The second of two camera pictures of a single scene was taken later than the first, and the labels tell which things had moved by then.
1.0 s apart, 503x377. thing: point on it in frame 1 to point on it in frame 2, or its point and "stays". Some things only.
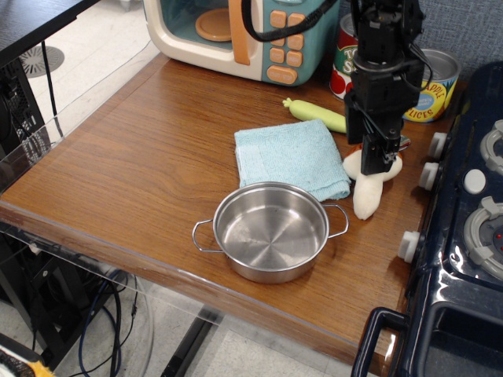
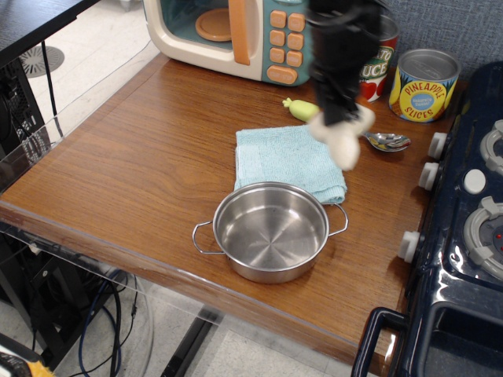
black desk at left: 26,23 stays
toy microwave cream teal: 210,34 stays
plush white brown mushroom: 368,189 to 343,137
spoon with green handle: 326,118 stays
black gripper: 380,90 to 341,42
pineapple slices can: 441,71 stays
